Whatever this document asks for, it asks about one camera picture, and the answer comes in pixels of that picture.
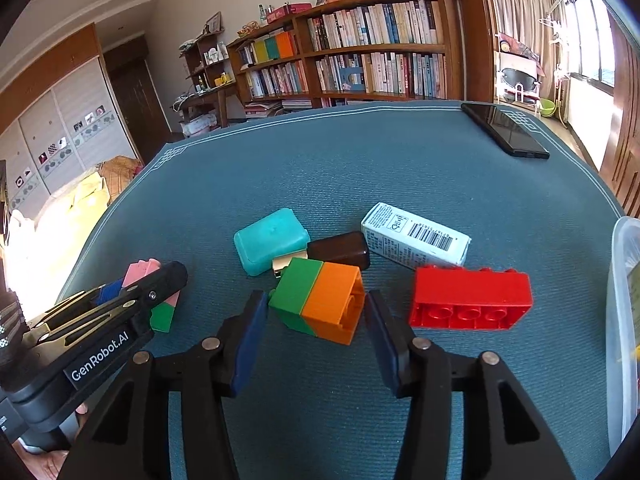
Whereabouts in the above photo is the green pink toy block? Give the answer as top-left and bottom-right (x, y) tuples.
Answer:
(122, 258), (188, 334)

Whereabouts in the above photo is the red long toy block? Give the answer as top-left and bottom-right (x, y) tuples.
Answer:
(408, 266), (534, 330)

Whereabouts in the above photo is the green orange toy block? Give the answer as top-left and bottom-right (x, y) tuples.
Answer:
(269, 258), (366, 346)

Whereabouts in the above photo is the teal plastic case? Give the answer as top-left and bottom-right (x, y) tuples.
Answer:
(233, 208), (310, 276)

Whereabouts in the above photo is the brown silver lipstick tube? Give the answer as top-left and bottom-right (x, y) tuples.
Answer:
(272, 231), (370, 278)

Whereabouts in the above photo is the teal table mat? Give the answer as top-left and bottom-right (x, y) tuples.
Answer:
(63, 102), (623, 479)

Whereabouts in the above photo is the white barcode medicine box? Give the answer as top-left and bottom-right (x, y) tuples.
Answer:
(360, 203), (471, 269)

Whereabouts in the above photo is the clear plastic bowl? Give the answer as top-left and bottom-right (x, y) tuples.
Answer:
(605, 217), (639, 453)

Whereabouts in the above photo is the small wooden shelf desk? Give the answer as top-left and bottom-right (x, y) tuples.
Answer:
(172, 27), (238, 128)

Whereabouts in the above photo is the black smartphone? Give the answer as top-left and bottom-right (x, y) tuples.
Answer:
(461, 102), (550, 159)

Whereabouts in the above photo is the wooden door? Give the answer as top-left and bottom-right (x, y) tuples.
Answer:
(600, 18), (640, 218)

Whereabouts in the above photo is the wooden bookshelf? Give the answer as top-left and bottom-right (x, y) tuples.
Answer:
(229, 0), (463, 107)

